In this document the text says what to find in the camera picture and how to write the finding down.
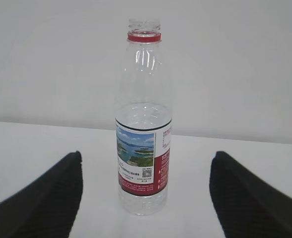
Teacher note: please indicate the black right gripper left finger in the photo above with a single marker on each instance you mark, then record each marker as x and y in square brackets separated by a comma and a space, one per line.
[47, 207]

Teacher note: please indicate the clear plastic water bottle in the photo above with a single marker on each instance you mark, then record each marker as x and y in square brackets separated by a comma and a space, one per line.
[143, 116]

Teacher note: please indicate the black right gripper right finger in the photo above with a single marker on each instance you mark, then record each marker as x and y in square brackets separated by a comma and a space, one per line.
[247, 206]

